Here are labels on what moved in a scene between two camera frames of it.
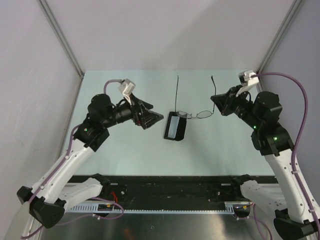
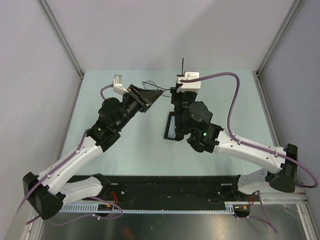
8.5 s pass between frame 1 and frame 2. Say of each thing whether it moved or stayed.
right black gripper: moved
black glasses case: stayed
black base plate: stayed
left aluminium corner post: stayed
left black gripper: moved
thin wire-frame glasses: moved
